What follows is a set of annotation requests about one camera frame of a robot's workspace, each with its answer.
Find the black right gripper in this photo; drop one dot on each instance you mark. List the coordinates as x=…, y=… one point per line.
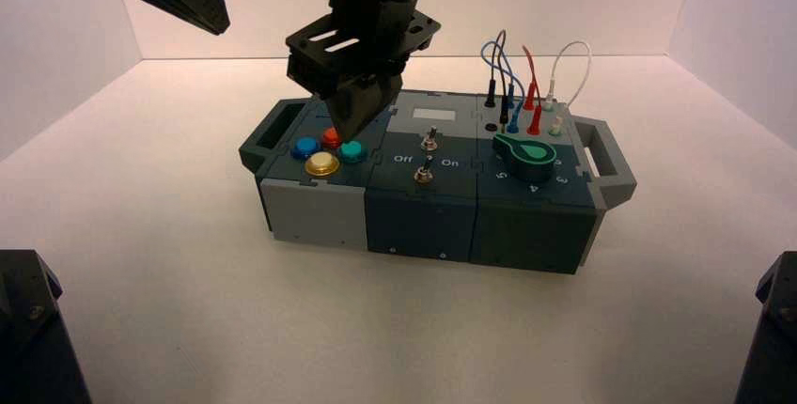
x=367, y=27

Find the red push button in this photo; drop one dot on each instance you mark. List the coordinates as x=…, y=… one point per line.
x=330, y=140

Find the green push button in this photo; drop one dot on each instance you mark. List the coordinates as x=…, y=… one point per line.
x=352, y=151

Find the blue push button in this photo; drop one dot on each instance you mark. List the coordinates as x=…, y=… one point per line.
x=306, y=147

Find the yellow push button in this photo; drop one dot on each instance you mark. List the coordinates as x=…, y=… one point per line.
x=321, y=163

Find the small grey display screen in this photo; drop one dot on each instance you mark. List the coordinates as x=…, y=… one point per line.
x=433, y=113

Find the grey and teal control box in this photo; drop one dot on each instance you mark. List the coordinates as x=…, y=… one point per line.
x=417, y=214

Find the green rotary selector knob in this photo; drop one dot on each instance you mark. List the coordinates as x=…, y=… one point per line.
x=529, y=158

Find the metal toggle switch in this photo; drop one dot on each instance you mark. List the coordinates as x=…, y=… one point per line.
x=424, y=172
x=428, y=140

